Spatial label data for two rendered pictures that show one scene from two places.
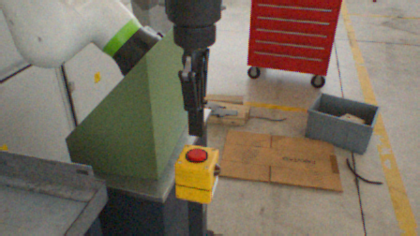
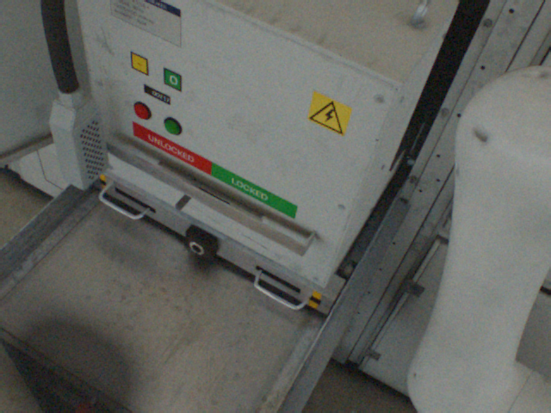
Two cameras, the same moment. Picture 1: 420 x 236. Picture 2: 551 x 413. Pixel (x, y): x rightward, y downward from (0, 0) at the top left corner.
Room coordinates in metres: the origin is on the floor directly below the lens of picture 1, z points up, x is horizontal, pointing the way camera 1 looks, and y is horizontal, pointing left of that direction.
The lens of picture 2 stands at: (0.52, 0.01, 1.81)
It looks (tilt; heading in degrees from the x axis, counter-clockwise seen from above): 52 degrees down; 95
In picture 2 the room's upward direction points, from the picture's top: 11 degrees clockwise
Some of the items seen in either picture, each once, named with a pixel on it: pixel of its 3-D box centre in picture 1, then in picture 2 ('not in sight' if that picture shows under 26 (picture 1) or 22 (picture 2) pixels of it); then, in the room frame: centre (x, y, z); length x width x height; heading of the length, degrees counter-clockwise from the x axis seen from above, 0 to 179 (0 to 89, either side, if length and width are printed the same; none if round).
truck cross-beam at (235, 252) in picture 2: not in sight; (211, 230); (0.35, 0.64, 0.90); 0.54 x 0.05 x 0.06; 165
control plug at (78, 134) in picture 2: not in sight; (81, 138); (0.13, 0.61, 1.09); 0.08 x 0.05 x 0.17; 75
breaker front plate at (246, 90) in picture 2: not in sight; (212, 143); (0.35, 0.62, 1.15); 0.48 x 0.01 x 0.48; 165
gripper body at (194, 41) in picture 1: (194, 46); not in sight; (0.58, 0.02, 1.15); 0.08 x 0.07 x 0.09; 165
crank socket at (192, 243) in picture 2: not in sight; (200, 243); (0.34, 0.60, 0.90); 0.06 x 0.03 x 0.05; 165
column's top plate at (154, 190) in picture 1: (140, 139); not in sight; (0.87, 0.21, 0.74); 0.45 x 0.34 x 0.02; 164
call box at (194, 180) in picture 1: (197, 173); not in sight; (0.58, 0.02, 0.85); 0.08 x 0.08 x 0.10; 75
